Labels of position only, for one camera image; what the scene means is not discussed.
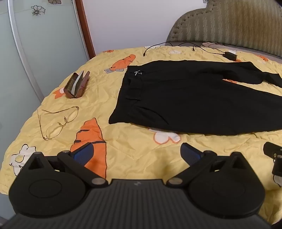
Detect gold rimmed eyeglasses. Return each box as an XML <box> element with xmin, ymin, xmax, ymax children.
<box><xmin>37</xmin><ymin>106</ymin><xmax>80</xmax><ymax>141</ymax></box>

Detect yellow carrot print blanket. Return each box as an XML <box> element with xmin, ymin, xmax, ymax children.
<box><xmin>0</xmin><ymin>45</ymin><xmax>282</xmax><ymax>223</ymax></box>

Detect brown eyeglasses case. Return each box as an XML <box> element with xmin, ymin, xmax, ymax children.
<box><xmin>64</xmin><ymin>70</ymin><xmax>90</xmax><ymax>99</ymax></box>

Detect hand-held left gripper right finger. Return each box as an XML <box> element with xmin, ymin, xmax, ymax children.
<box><xmin>166</xmin><ymin>143</ymin><xmax>254</xmax><ymax>187</ymax></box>

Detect pink cloth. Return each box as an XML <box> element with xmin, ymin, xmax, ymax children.
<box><xmin>201</xmin><ymin>42</ymin><xmax>223</xmax><ymax>48</ymax></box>

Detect frosted glass door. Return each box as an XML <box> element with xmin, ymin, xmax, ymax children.
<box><xmin>0</xmin><ymin>0</ymin><xmax>91</xmax><ymax>221</ymax></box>

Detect black pants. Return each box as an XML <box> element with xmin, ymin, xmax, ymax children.
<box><xmin>108</xmin><ymin>60</ymin><xmax>282</xmax><ymax>136</ymax></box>

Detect flower sticker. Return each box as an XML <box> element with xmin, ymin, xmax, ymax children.
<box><xmin>31</xmin><ymin>5</ymin><xmax>46</xmax><ymax>16</ymax></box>

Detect brown wooden door frame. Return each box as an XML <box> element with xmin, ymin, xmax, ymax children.
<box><xmin>75</xmin><ymin>0</ymin><xmax>96</xmax><ymax>60</ymax></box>

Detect olive upholstered headboard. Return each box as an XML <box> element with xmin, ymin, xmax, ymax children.
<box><xmin>166</xmin><ymin>0</ymin><xmax>282</xmax><ymax>63</ymax></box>

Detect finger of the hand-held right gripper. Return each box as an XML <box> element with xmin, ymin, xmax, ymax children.
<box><xmin>263</xmin><ymin>142</ymin><xmax>282</xmax><ymax>175</ymax></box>

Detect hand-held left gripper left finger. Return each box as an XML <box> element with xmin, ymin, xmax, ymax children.
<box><xmin>22</xmin><ymin>143</ymin><xmax>109</xmax><ymax>187</ymax></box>

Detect black charger adapter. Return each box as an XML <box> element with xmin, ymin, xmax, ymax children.
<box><xmin>222</xmin><ymin>51</ymin><xmax>237</xmax><ymax>60</ymax></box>

